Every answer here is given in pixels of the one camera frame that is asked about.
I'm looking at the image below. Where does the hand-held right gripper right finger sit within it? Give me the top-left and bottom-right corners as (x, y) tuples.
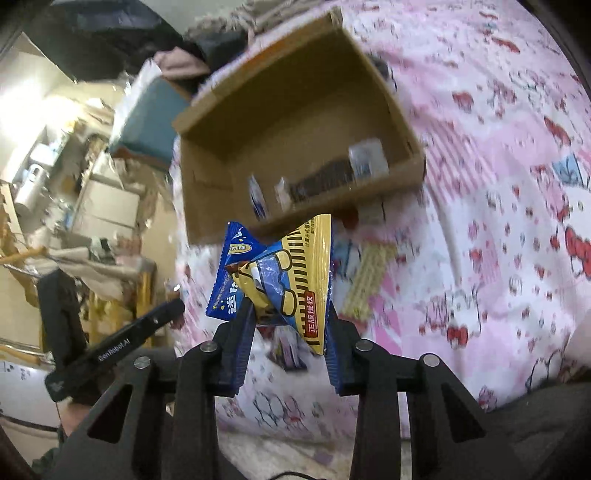
(323, 305), (513, 480)

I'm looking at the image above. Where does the cardboard box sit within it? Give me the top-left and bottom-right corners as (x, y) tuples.
(172, 7), (426, 245)

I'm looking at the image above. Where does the black hanging garment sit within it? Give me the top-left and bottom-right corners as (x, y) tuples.
(28, 0), (185, 84)

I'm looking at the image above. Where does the white cabinet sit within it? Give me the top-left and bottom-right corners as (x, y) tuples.
(69, 178), (141, 238)

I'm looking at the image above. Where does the crumpled floral blanket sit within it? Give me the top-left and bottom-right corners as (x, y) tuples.
(185, 0), (342, 44)

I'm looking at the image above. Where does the white plastic sheet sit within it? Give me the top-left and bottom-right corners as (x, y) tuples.
(111, 60), (162, 139)

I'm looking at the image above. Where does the yellow cartoon snack packet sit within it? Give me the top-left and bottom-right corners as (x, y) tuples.
(231, 213), (334, 357)

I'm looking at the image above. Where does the pink cloth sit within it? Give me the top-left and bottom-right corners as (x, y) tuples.
(154, 48), (211, 79)

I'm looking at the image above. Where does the teal padded bed panel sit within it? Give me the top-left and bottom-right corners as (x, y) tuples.
(108, 76), (192, 171)

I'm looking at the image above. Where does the red snack packet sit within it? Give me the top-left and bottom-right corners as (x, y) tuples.
(339, 203), (386, 229)

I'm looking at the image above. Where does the slim white snack packet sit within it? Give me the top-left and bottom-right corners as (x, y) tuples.
(274, 178), (293, 208)

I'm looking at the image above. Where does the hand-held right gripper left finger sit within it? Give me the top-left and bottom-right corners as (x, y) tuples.
(44, 298), (259, 480)

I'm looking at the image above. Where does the yellow wafer snack packet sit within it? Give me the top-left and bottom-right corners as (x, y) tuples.
(341, 242), (399, 321)

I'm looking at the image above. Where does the dark brown snack bar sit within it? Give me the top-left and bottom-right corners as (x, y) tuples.
(288, 157), (356, 201)

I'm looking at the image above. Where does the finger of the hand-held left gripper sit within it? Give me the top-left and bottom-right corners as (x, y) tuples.
(38, 269), (89, 368)
(136, 298), (186, 335)

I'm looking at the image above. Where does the dark cloth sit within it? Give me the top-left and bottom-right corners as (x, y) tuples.
(185, 25), (250, 70)

